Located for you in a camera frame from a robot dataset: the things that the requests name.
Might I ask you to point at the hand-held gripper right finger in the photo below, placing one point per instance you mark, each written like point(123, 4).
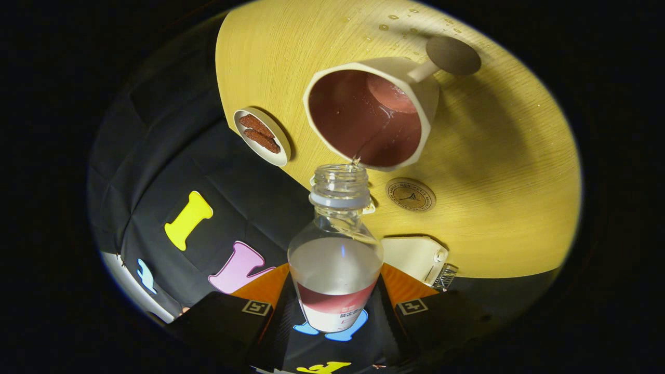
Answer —
point(389, 332)

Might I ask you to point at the clear juice bottle red label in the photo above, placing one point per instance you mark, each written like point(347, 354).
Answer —
point(335, 259)

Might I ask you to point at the white divided bean dish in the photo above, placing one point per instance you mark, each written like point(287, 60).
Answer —
point(370, 208)

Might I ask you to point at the white round plate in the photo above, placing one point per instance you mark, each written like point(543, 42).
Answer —
point(280, 148)

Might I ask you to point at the round wooden coaster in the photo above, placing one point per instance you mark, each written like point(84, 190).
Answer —
point(410, 195)

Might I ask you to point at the red meat piece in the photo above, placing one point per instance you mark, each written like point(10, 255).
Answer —
point(255, 124)
point(262, 141)

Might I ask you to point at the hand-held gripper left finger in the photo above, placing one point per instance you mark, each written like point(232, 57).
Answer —
point(278, 332)

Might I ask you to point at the wooden table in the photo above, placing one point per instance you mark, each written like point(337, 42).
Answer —
point(493, 156)

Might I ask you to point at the white toaster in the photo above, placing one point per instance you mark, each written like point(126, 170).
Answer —
point(410, 257)

